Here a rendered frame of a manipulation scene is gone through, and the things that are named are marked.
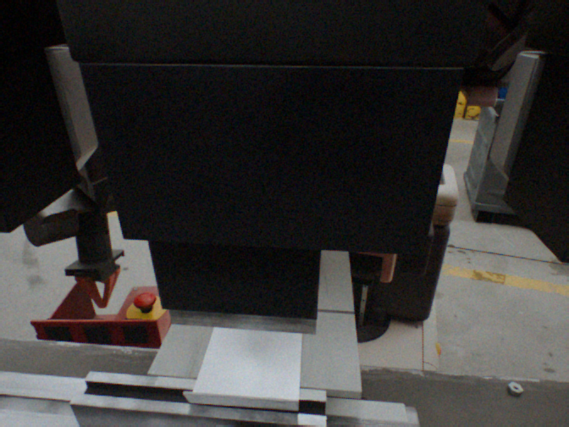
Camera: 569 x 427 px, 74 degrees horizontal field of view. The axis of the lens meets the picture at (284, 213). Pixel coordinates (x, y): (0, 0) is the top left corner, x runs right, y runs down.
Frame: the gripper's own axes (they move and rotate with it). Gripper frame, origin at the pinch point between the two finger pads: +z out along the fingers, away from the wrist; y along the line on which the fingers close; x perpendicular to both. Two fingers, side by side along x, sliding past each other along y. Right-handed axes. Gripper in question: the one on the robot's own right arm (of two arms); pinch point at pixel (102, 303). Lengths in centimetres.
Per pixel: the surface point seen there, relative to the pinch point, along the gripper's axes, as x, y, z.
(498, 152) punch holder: 47, 43, -31
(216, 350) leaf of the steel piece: 28.7, 35.5, -13.3
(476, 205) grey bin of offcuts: 161, -176, 22
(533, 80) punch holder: 48, 45, -35
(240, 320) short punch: 32, 42, -20
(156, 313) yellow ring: 11.2, 2.9, 0.7
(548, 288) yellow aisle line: 171, -114, 52
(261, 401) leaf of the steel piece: 33, 42, -13
